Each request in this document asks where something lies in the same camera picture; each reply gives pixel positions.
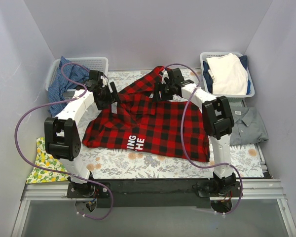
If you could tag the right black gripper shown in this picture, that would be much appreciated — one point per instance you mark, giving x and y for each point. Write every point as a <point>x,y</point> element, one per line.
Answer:
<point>159,91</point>

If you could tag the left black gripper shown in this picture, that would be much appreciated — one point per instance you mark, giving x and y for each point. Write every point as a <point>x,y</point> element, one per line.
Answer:
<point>113,93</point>

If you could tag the red black plaid shirt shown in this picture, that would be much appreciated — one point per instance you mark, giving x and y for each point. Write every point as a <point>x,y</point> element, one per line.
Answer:
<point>172,129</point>

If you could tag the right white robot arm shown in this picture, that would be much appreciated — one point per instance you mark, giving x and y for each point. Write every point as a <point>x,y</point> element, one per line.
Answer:
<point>217,122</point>

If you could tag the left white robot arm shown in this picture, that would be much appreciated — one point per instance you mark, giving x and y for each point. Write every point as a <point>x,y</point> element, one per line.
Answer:
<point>62,139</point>

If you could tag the left white plastic basket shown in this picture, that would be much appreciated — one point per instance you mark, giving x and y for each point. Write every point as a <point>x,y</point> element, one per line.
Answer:
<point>92,63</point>

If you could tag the navy blue folded shirt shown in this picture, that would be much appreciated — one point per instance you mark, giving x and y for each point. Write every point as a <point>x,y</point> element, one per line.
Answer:
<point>207,71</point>

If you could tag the blue checked shirt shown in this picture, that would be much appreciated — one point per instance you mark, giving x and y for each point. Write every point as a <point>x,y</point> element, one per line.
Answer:
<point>61,84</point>

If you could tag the white folded shirt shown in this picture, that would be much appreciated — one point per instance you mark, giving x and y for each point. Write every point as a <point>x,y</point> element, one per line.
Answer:
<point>229,74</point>

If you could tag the grey folded polo shirt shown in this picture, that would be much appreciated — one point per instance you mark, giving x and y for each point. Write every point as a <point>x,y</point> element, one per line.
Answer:
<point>248,127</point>

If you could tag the black base beam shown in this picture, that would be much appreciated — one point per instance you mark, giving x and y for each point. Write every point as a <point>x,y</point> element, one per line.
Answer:
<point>167,192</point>

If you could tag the floral print table mat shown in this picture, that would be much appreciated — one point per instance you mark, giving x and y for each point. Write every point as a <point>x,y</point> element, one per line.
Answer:
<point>118,164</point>

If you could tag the lemon print cloth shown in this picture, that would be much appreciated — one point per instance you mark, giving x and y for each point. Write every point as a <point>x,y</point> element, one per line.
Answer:
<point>42,170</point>

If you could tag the aluminium frame rail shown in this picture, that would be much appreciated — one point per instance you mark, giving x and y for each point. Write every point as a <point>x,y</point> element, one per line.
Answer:
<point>252,189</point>

